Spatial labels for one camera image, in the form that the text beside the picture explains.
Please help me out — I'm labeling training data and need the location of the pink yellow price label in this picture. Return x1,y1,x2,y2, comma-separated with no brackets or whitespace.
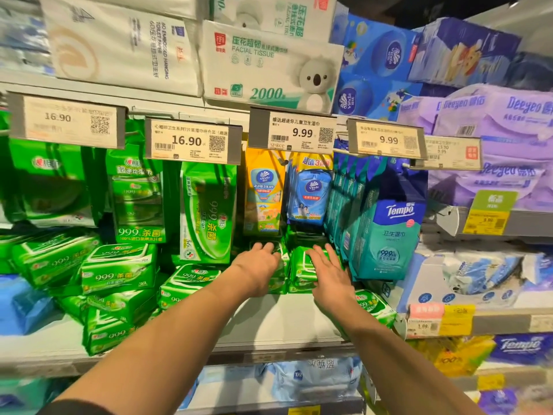
405,302,477,338

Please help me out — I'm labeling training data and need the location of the white green facial tissue pack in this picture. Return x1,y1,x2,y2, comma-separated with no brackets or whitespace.
210,0,338,44

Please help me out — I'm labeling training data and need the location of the blue white tissue pack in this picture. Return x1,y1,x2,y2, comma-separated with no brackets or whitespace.
489,333,553,367

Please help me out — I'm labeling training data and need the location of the blue hanging wipes pack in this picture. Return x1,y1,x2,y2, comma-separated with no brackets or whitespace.
286,151,334,226

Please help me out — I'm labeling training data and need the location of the person's left forearm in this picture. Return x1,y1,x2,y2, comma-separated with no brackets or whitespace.
38,267,260,415

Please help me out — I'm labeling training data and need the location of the large green hanging wipes pack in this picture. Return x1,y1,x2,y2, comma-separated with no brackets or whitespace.
8,137,106,229

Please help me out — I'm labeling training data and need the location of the white display carton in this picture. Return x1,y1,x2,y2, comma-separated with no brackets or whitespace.
396,245,553,311

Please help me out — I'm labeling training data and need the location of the green yellow promotion label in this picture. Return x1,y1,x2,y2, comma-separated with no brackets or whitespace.
461,189,519,236

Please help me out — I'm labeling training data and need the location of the person's left hand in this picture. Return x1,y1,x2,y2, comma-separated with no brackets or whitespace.
229,242,282,299

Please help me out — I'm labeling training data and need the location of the tall green wipes pack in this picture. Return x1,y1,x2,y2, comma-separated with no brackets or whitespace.
179,161,238,266

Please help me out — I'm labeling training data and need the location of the yellow tissue pack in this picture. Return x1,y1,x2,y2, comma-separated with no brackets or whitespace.
408,335,497,378

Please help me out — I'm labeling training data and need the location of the green bundled wipes pack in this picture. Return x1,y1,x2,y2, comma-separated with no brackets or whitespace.
105,144,168,245

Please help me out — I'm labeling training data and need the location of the white red-marked price tag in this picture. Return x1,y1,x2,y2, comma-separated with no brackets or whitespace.
410,135,484,171

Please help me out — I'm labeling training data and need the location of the green wet wipes packet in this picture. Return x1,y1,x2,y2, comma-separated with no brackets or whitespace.
248,240,291,295
288,245,344,294

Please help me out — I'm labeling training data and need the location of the white shelf price tag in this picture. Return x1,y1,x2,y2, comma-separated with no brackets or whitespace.
248,107,338,155
8,92,127,150
346,118,428,160
144,118,243,165

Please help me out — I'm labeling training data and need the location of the dark blue tissue pack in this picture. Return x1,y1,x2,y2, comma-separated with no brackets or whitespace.
408,17,522,89

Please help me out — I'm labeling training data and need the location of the person's right forearm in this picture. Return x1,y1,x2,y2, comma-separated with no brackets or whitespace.
315,300,484,415

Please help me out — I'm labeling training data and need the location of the purple wipes pack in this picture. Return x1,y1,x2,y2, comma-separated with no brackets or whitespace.
477,387,521,415

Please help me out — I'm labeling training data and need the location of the person's right hand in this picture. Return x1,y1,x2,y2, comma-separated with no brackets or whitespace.
304,244,360,319

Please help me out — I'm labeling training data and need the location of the pile of green wipes packs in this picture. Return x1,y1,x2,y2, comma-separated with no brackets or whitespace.
0,231,397,357

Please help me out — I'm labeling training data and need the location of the light blue wipes pack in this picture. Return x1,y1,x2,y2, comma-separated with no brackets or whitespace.
257,357,364,403

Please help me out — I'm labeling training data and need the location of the stack of purple tissue packs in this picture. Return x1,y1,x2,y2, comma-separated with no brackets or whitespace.
397,84,553,213

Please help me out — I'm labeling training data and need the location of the row of teal wipes packs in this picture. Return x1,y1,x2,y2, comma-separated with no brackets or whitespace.
324,154,429,282

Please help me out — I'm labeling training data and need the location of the white toilet paper pack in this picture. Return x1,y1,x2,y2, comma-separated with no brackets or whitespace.
39,0,204,98

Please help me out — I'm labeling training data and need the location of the yellow hanging wipes pack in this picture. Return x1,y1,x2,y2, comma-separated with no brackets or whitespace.
243,147,287,237

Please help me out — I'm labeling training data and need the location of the white metal store shelf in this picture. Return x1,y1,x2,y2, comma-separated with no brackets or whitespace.
0,69,553,415

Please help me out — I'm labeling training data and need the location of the white koala facial tissue pack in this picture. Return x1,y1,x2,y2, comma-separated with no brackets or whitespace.
199,20,345,115

